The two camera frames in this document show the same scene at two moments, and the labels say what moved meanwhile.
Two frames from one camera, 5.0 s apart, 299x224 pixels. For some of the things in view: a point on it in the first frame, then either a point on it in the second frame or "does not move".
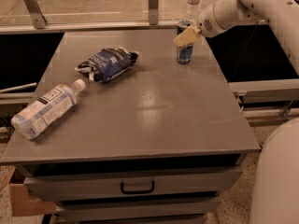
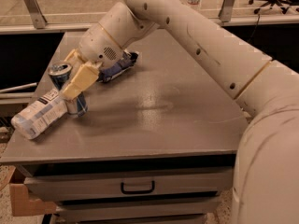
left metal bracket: [37, 19] does not move
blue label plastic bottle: [42, 113] does not move
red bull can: [185, 52] -> [77, 106]
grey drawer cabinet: [158, 143] does not move
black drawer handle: [139, 191] does not move
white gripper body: [209, 21] -> [95, 46]
